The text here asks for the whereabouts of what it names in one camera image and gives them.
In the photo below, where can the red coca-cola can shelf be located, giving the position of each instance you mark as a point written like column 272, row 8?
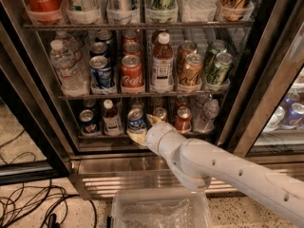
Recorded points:
column 132, row 72
column 45, row 11

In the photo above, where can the pepsi can behind glass door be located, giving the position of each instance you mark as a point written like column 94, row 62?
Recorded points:
column 293, row 117

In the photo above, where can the water bottle bottom shelf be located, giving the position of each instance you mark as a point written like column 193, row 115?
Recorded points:
column 205, row 122

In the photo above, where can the tea bottle middle shelf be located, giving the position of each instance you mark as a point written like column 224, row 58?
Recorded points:
column 162, row 64

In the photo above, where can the white green can bottom shelf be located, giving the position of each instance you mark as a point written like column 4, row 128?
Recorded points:
column 137, row 103

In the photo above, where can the blue pepsi can middle shelf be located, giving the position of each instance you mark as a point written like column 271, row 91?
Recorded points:
column 102, row 72

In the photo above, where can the tea bottle bottom shelf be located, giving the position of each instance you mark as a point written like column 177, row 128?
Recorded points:
column 112, row 121

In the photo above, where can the gold can bottom shelf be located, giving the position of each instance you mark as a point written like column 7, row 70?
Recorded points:
column 160, row 113

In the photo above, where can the blue pepsi can shelf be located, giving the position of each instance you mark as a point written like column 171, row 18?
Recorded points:
column 102, row 72
column 136, row 120

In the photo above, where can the red coca-cola can top shelf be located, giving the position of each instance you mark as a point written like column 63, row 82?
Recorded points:
column 45, row 11

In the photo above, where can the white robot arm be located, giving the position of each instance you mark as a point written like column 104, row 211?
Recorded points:
column 194, row 160

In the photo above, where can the red coca-cola can middle shelf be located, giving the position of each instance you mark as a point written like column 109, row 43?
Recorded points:
column 132, row 72

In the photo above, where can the blue pepsi can bottom shelf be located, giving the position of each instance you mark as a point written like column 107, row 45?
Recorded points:
column 136, row 120

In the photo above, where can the tea bottle shelf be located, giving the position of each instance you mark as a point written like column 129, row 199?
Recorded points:
column 162, row 64
column 112, row 121

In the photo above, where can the clear plastic bin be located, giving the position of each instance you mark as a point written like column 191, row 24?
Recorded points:
column 160, row 208

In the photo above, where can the water bottle shelf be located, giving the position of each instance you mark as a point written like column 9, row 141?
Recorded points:
column 67, row 69
column 205, row 122

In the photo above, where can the water bottle middle shelf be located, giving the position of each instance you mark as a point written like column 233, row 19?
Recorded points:
column 67, row 69

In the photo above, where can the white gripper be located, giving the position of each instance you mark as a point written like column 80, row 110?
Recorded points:
column 155, row 133

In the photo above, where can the red can bottom shelf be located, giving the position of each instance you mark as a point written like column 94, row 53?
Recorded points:
column 183, row 120

